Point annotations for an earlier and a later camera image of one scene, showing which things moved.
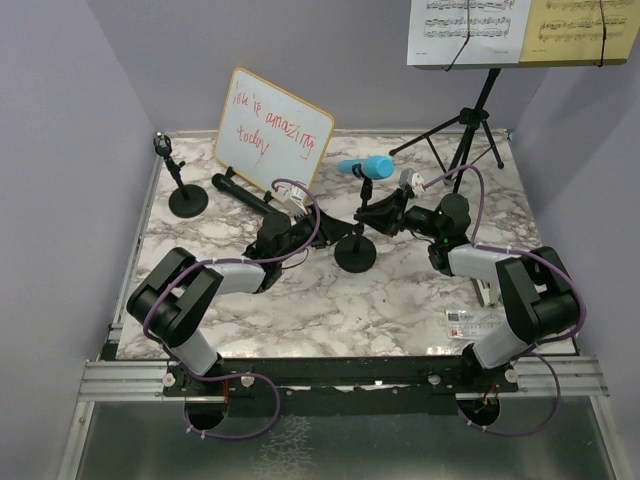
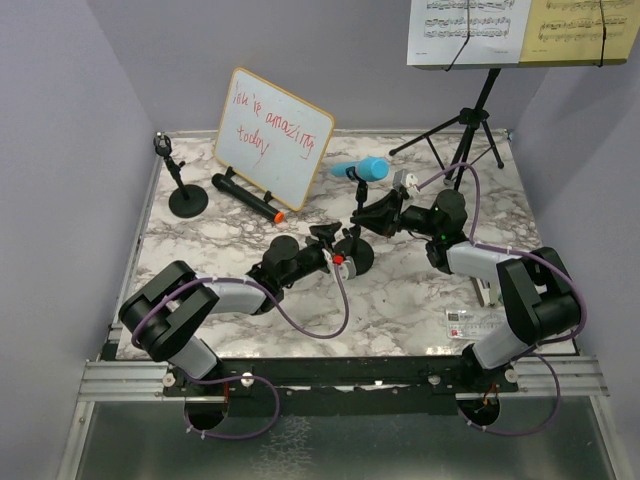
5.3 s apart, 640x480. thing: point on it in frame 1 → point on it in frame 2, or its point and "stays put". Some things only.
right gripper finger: [385, 213] stays put
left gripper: [330, 230] → [327, 235]
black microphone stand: [187, 201] stays put
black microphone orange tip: [221, 182] stays put
